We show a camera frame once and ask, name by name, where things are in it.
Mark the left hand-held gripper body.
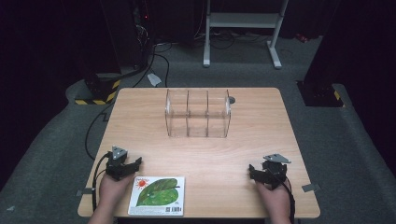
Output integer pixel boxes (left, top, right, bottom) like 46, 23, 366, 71
105, 145, 135, 182

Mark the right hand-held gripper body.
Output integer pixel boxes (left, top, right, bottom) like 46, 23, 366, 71
261, 153, 292, 190

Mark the white picture book green leaf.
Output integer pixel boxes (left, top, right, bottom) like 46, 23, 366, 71
127, 175, 186, 217

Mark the person's left hand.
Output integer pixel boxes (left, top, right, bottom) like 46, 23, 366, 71
98, 172, 135, 213

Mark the person's right hand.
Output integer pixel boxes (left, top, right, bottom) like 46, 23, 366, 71
255, 181, 292, 217

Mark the grey tape strip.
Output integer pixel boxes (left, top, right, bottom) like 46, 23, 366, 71
76, 187, 97, 198
301, 183, 322, 193

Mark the black yellow striped base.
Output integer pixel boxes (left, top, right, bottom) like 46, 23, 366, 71
74, 72, 121, 106

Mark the clear acrylic divided organizer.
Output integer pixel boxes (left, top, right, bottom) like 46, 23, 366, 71
164, 88, 233, 139

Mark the white floor plug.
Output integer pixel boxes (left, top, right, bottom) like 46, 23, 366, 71
147, 73, 163, 88

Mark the black base yellow corner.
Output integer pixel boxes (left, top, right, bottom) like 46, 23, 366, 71
296, 79, 346, 108

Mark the dark computer tower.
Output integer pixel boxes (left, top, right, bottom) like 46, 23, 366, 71
99, 0, 156, 71

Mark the white metal stand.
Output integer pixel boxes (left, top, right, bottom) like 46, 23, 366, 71
203, 0, 290, 70

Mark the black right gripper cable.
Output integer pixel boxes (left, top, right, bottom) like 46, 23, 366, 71
278, 178, 297, 224

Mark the long black floor cable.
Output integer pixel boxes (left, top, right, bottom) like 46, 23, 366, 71
84, 102, 116, 161

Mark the looped black floor cable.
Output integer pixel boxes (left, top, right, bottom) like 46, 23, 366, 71
153, 43, 173, 89

